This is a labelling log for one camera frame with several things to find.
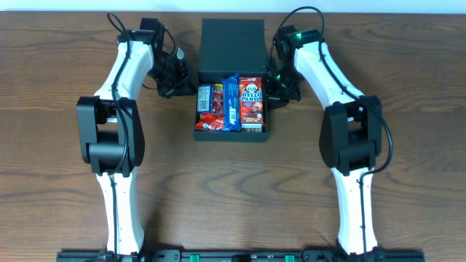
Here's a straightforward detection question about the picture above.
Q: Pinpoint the red Hello Panda box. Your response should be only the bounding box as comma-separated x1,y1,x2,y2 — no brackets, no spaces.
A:
239,77,264,132

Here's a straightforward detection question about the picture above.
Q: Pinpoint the small dark blue box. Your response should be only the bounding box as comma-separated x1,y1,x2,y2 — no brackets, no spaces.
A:
197,84,213,114

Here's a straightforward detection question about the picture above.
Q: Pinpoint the blue cookie wrapper pack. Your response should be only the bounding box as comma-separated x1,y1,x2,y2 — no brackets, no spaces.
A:
222,73,241,132

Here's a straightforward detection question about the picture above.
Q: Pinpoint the black gift box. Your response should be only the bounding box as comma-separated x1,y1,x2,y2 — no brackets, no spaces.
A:
192,17,270,143

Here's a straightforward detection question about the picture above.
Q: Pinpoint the red Hacks candy bag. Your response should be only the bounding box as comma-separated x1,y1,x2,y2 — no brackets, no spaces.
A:
195,84,224,131

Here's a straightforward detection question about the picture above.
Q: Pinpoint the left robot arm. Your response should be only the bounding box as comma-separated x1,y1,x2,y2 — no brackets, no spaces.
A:
76,12,197,261

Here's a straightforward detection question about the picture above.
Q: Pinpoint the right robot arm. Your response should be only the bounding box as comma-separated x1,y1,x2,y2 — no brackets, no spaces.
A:
266,25,382,258

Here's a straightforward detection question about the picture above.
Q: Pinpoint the right black cable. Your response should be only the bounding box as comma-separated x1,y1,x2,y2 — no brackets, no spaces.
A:
267,5,395,255

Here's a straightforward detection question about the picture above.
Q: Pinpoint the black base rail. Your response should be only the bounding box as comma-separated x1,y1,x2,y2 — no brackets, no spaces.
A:
55,249,425,262

